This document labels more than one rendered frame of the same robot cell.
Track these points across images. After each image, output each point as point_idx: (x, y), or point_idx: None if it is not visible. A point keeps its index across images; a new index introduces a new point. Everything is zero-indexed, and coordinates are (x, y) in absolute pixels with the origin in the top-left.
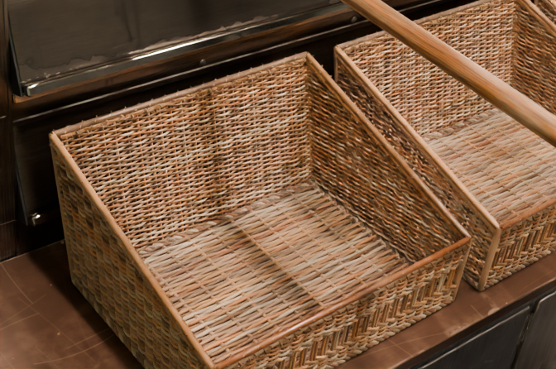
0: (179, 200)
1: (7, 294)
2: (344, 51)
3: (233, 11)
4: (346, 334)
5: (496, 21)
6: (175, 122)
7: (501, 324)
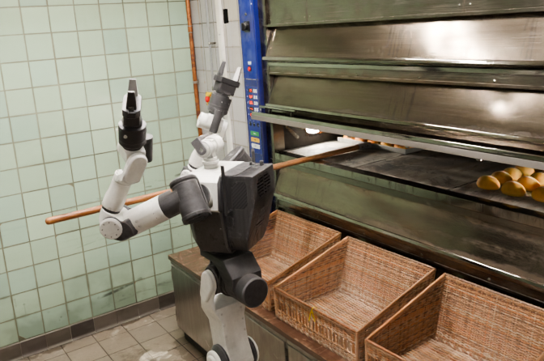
0: (295, 253)
1: (264, 250)
2: (348, 239)
3: (319, 201)
4: None
5: (418, 276)
6: (300, 227)
7: (273, 335)
